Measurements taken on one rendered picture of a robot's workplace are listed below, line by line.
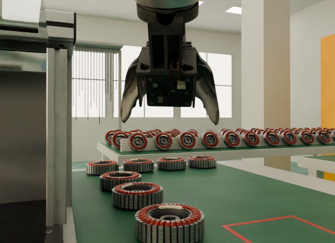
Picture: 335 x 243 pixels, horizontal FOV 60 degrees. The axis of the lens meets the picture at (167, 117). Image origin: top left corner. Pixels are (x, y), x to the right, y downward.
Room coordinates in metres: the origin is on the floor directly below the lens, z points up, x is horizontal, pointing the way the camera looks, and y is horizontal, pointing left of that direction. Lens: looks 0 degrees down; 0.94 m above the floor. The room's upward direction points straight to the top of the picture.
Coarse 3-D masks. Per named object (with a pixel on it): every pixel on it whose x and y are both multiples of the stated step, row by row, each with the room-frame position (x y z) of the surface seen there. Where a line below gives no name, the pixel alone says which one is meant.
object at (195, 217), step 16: (144, 208) 0.49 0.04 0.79; (160, 208) 0.50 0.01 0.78; (176, 208) 0.50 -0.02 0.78; (192, 208) 0.49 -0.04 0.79; (144, 224) 0.43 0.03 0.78; (160, 224) 0.42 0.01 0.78; (176, 224) 0.42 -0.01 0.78; (192, 224) 0.43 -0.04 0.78; (144, 240) 0.43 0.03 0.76; (160, 240) 0.42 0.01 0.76; (176, 240) 0.42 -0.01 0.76; (192, 240) 0.43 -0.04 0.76
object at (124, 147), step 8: (112, 136) 1.97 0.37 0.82; (176, 136) 1.97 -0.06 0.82; (200, 136) 2.04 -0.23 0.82; (240, 136) 1.98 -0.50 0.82; (248, 136) 2.00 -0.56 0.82; (280, 136) 2.09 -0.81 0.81; (296, 136) 2.15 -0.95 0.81; (120, 144) 1.84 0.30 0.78; (152, 144) 1.76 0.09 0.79; (176, 144) 1.81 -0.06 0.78; (200, 144) 1.87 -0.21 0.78; (224, 144) 1.93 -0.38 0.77; (240, 144) 1.98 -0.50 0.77; (264, 144) 2.04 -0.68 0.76; (280, 144) 2.09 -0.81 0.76; (296, 144) 2.14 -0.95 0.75
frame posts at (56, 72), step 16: (48, 48) 0.45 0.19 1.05; (64, 48) 0.46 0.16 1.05; (48, 64) 0.45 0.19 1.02; (64, 64) 0.46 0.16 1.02; (48, 80) 0.45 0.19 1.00; (64, 80) 0.46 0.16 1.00; (48, 96) 0.45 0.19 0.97; (64, 96) 0.46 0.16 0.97; (48, 112) 0.45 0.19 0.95; (64, 112) 0.46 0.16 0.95; (48, 128) 0.45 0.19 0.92; (64, 128) 0.46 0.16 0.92; (48, 144) 0.45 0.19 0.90; (64, 144) 0.46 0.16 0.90; (48, 160) 0.45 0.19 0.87; (64, 160) 0.46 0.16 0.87; (48, 176) 0.45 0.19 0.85; (64, 176) 0.46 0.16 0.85; (48, 192) 0.45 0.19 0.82; (64, 192) 0.46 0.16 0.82; (48, 208) 0.45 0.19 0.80; (64, 208) 0.46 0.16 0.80; (48, 224) 0.45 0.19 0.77
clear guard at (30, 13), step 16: (0, 0) 0.24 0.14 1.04; (16, 0) 0.25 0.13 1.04; (32, 0) 0.26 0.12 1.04; (0, 16) 0.23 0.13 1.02; (16, 16) 0.23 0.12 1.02; (32, 16) 0.24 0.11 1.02; (0, 32) 0.41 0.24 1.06; (16, 32) 0.41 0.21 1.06; (32, 32) 0.23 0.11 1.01; (0, 48) 0.50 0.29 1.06; (16, 48) 0.50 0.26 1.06; (32, 48) 0.50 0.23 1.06
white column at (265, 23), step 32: (256, 0) 3.98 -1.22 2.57; (288, 0) 3.99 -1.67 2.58; (256, 32) 3.98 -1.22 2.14; (288, 32) 3.99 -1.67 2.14; (256, 64) 3.98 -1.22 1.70; (288, 64) 3.99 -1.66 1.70; (256, 96) 3.98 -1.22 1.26; (288, 96) 3.99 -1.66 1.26; (256, 160) 3.99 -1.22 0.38; (288, 160) 3.99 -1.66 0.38
